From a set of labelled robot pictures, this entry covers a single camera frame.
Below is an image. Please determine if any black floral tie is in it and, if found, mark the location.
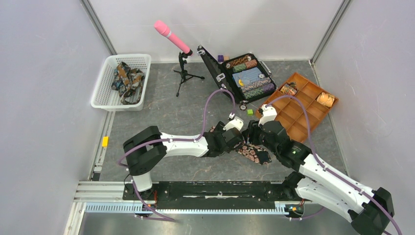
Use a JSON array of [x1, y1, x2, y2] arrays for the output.
[[224, 140, 272, 165]]

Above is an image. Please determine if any orange compartment tray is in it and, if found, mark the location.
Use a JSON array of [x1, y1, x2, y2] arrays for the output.
[[263, 72, 338, 142]]

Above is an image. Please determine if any white plastic basket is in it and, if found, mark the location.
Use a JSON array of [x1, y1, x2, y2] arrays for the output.
[[90, 53, 152, 112]]

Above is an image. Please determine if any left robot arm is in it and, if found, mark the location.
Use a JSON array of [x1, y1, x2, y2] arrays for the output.
[[123, 118, 244, 200]]

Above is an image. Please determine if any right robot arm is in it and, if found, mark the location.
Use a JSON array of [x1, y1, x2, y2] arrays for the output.
[[242, 120, 394, 235]]

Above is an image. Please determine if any green cube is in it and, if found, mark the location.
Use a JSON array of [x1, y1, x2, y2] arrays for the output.
[[247, 109, 254, 116]]

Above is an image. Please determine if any loose poker chip stack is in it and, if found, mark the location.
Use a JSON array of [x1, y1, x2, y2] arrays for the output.
[[239, 100, 249, 111]]

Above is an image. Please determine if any rolled dark patterned tie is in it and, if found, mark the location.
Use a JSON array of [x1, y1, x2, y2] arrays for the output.
[[279, 82, 298, 96]]

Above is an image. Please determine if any black poker chip case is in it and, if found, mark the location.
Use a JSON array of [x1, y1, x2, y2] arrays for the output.
[[197, 45, 277, 104]]

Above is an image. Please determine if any rolled tan patterned tie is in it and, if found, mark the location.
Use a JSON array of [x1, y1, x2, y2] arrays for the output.
[[316, 92, 336, 108]]

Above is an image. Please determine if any black tripod stand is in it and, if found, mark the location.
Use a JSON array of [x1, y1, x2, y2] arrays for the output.
[[173, 51, 205, 97]]

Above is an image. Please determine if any dark blue patterned tie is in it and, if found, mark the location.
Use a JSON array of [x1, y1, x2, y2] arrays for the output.
[[111, 62, 145, 105]]

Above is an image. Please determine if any yellow block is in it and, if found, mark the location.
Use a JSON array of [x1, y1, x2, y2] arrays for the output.
[[101, 136, 109, 147]]

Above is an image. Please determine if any pink microphone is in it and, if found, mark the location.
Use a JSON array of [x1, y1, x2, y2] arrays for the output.
[[154, 20, 193, 56]]

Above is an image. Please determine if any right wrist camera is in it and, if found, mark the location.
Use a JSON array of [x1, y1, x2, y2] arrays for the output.
[[258, 104, 277, 126]]

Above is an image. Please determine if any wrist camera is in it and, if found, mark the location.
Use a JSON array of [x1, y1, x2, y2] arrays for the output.
[[258, 104, 277, 126], [223, 113, 244, 131]]

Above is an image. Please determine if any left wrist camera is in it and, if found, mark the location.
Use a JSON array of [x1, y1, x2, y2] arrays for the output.
[[223, 113, 244, 131]]

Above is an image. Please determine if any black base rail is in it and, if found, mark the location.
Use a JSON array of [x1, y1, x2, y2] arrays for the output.
[[140, 181, 302, 210]]

